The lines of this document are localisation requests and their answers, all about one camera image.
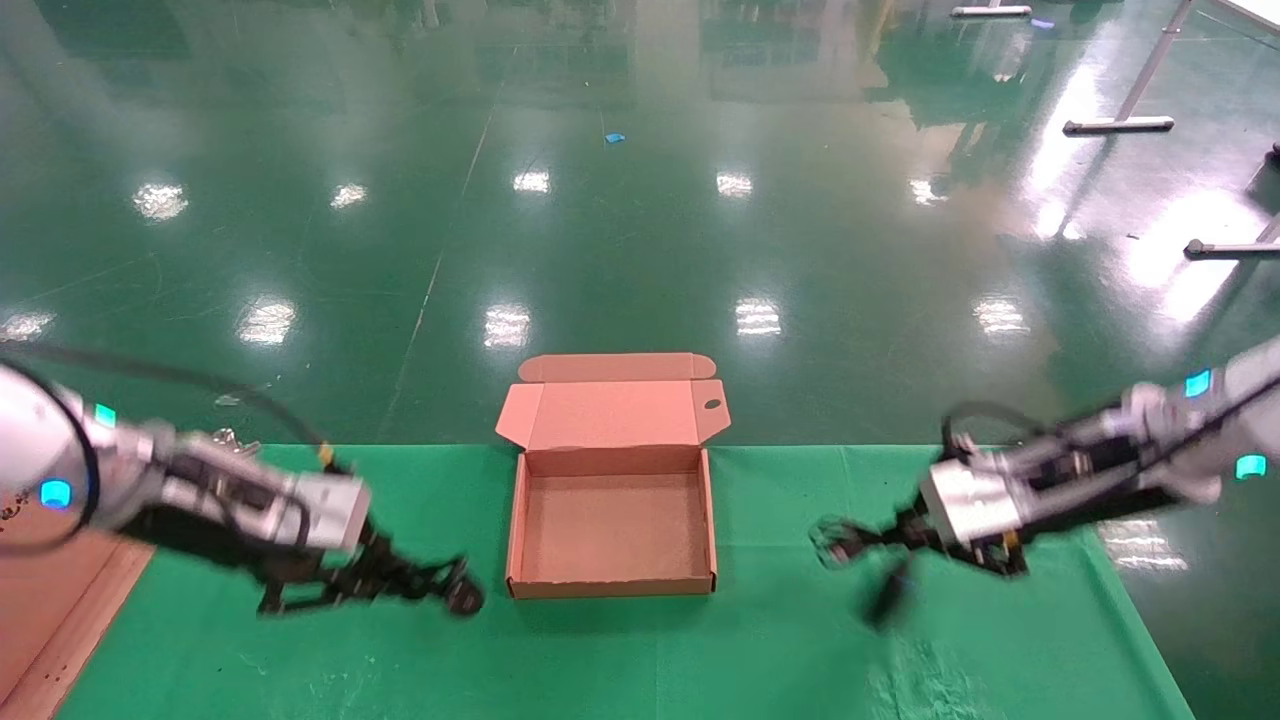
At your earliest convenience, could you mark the white table top corner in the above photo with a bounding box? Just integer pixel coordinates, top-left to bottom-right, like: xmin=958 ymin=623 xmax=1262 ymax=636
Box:
xmin=1208 ymin=0 xmax=1280 ymax=37

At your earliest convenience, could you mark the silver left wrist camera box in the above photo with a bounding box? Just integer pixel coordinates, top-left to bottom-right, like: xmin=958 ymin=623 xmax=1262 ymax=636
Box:
xmin=288 ymin=470 xmax=373 ymax=554

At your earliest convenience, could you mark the grey floor foot bar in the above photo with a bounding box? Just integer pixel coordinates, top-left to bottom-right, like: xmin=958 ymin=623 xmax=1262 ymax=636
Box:
xmin=1184 ymin=213 xmax=1280 ymax=262

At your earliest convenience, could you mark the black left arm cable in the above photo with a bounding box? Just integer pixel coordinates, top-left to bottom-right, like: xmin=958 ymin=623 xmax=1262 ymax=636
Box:
xmin=0 ymin=343 xmax=336 ymax=473

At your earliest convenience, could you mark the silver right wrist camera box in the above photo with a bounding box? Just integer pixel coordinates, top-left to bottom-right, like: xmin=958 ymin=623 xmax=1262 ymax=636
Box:
xmin=918 ymin=453 xmax=1043 ymax=548

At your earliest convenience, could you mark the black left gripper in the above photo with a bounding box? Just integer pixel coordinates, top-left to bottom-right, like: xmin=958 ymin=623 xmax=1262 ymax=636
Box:
xmin=135 ymin=500 xmax=488 ymax=618

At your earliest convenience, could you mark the open brown cardboard box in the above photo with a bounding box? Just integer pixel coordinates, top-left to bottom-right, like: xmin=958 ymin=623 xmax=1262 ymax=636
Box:
xmin=495 ymin=352 xmax=732 ymax=601

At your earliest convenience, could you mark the white table leg with foot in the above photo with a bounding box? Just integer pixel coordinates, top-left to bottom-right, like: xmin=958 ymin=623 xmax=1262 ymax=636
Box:
xmin=1062 ymin=0 xmax=1198 ymax=137

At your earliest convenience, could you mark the green table cloth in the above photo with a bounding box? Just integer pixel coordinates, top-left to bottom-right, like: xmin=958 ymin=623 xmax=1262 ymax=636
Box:
xmin=55 ymin=444 xmax=1197 ymax=720

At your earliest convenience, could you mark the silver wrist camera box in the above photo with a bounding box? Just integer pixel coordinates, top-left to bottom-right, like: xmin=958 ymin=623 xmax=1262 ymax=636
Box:
xmin=918 ymin=453 xmax=1043 ymax=548
xmin=288 ymin=470 xmax=373 ymax=554

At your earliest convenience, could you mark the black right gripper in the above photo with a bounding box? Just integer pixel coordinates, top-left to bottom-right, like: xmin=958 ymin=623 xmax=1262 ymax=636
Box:
xmin=810 ymin=487 xmax=1183 ymax=632

